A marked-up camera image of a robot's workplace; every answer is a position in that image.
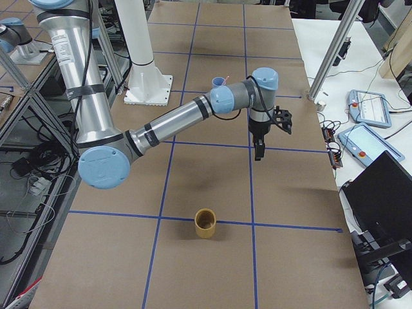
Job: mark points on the near teach pendant tablet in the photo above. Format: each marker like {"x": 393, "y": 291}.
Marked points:
{"x": 366, "y": 145}

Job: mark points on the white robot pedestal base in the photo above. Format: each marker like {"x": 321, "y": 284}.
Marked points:
{"x": 146, "y": 84}

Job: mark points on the pink chopstick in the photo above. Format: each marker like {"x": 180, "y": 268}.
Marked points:
{"x": 226, "y": 80}

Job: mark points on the light blue plastic cup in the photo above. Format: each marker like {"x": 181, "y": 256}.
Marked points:
{"x": 218, "y": 81}

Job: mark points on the aluminium frame post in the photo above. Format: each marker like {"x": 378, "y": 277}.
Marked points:
{"x": 344, "y": 27}

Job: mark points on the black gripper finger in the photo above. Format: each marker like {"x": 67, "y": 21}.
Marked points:
{"x": 261, "y": 148}
{"x": 257, "y": 148}

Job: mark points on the black laptop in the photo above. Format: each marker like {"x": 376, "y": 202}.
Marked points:
{"x": 380, "y": 198}

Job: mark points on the far teach pendant tablet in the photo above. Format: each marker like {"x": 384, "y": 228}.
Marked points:
{"x": 369, "y": 107}

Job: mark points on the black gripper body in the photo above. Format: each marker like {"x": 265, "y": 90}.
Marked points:
{"x": 258, "y": 129}

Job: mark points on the yellow bamboo cup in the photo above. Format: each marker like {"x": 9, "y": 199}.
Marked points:
{"x": 205, "y": 223}

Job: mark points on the teach pendant tablet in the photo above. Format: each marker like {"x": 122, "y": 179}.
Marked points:
{"x": 369, "y": 107}
{"x": 366, "y": 145}

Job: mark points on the orange black usb hub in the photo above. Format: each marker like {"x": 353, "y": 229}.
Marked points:
{"x": 334, "y": 153}
{"x": 329, "y": 128}

